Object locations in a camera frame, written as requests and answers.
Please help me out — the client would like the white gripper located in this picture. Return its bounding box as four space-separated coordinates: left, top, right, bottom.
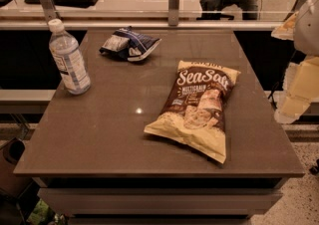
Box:
271 0 319 124

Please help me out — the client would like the blue chip bag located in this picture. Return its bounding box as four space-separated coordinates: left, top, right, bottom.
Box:
100 26 161 62

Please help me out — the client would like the sea salt multigrain chip bag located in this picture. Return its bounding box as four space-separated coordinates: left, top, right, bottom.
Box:
145 61 240 163

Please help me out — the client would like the metal railing bar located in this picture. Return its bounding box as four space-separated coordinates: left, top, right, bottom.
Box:
0 19 281 31

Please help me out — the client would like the clear plastic water bottle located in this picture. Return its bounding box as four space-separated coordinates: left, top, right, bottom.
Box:
48 19 91 95

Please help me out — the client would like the dark round bin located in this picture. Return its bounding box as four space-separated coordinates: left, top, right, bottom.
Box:
0 137 31 197

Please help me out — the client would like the left metal railing bracket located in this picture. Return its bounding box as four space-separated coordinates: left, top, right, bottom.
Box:
39 0 60 22

